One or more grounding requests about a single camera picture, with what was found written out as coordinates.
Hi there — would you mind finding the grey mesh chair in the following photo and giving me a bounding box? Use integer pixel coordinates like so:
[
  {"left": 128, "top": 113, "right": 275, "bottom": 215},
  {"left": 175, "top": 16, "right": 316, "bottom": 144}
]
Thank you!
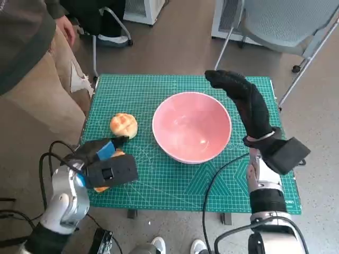
[{"left": 213, "top": 0, "right": 339, "bottom": 109}]

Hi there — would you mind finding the rectangular striped toy bread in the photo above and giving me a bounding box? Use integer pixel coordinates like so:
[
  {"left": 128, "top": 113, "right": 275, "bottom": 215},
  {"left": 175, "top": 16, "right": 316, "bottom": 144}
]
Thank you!
[{"left": 94, "top": 148, "right": 127, "bottom": 194}]

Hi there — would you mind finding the round toy bread bun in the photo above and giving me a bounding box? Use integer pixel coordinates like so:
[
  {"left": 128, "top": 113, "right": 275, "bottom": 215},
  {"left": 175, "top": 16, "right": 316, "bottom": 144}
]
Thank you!
[{"left": 110, "top": 113, "right": 138, "bottom": 140}]

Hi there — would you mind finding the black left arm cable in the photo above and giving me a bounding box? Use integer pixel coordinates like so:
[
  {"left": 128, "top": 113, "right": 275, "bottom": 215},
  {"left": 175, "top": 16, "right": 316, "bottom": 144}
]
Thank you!
[{"left": 39, "top": 140, "right": 80, "bottom": 210}]

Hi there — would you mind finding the person's hand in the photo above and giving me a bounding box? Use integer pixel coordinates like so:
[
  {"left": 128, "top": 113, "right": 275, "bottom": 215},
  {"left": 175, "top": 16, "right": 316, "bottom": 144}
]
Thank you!
[{"left": 55, "top": 17, "right": 76, "bottom": 44}]

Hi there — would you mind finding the white mesh cabinet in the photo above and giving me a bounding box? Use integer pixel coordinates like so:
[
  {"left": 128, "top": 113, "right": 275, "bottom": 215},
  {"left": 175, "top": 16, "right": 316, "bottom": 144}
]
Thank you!
[
  {"left": 211, "top": 0, "right": 265, "bottom": 46},
  {"left": 123, "top": 0, "right": 170, "bottom": 26}
]

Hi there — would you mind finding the person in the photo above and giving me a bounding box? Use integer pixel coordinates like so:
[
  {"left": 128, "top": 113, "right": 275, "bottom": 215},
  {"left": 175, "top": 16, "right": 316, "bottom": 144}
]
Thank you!
[
  {"left": 0, "top": 0, "right": 95, "bottom": 138},
  {"left": 60, "top": 0, "right": 132, "bottom": 48}
]

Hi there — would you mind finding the metal frame office chair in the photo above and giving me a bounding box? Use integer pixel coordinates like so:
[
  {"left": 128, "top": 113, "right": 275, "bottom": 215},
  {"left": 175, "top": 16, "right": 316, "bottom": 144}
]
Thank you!
[{"left": 92, "top": 6, "right": 133, "bottom": 80}]

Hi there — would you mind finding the pink bowl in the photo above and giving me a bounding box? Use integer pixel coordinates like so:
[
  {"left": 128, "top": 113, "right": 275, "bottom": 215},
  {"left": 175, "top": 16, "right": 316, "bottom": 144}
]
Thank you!
[{"left": 152, "top": 92, "right": 233, "bottom": 165}]

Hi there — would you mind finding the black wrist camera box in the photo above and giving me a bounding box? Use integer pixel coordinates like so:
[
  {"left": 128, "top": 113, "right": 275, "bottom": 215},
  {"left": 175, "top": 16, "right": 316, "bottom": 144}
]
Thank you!
[
  {"left": 266, "top": 137, "right": 311, "bottom": 175},
  {"left": 84, "top": 154, "right": 139, "bottom": 190}
]

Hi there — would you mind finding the green cutting mat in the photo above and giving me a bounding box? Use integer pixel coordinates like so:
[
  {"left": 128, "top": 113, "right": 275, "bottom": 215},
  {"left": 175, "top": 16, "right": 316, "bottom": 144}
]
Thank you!
[{"left": 79, "top": 74, "right": 302, "bottom": 214}]

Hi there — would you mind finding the black floor cable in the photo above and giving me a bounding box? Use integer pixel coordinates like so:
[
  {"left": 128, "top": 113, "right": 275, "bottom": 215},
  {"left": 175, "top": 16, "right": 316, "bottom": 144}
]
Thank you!
[{"left": 0, "top": 197, "right": 38, "bottom": 228}]

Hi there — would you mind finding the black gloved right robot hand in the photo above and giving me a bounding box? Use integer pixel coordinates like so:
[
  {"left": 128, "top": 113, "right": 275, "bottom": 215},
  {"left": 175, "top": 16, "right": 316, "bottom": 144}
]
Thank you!
[{"left": 204, "top": 69, "right": 275, "bottom": 138}]

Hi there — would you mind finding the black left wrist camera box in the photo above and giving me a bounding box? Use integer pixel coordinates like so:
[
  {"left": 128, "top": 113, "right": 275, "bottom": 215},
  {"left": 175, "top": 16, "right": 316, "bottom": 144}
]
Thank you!
[{"left": 84, "top": 154, "right": 139, "bottom": 190}]

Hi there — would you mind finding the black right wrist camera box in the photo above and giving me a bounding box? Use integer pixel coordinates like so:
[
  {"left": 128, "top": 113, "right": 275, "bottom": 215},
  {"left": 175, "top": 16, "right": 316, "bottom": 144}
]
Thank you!
[{"left": 266, "top": 137, "right": 311, "bottom": 175}]

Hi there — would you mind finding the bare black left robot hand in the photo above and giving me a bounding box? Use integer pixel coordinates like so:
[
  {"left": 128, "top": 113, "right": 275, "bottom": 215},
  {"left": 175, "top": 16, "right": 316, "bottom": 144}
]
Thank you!
[{"left": 63, "top": 135, "right": 130, "bottom": 166}]

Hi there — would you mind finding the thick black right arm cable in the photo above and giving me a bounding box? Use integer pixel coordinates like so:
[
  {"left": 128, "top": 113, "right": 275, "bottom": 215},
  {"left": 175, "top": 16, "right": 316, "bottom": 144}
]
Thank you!
[{"left": 214, "top": 222, "right": 309, "bottom": 254}]

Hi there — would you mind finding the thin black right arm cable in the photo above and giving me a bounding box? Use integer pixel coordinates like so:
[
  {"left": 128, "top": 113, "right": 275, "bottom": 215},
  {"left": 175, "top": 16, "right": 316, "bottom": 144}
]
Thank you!
[{"left": 201, "top": 155, "right": 251, "bottom": 254}]

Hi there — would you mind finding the white shoe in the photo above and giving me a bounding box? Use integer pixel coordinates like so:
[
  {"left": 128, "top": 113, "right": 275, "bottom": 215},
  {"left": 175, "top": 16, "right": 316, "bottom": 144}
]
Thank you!
[
  {"left": 191, "top": 239, "right": 206, "bottom": 254},
  {"left": 151, "top": 236, "right": 167, "bottom": 254}
]

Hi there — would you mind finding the grey rounded robot leg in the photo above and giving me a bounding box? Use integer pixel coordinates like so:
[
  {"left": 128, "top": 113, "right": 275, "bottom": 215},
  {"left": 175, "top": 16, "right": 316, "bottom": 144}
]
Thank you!
[{"left": 129, "top": 243, "right": 159, "bottom": 254}]

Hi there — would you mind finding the black device with connectors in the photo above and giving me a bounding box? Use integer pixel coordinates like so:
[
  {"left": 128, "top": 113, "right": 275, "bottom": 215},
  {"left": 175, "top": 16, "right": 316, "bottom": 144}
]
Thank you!
[{"left": 91, "top": 227, "right": 114, "bottom": 254}]

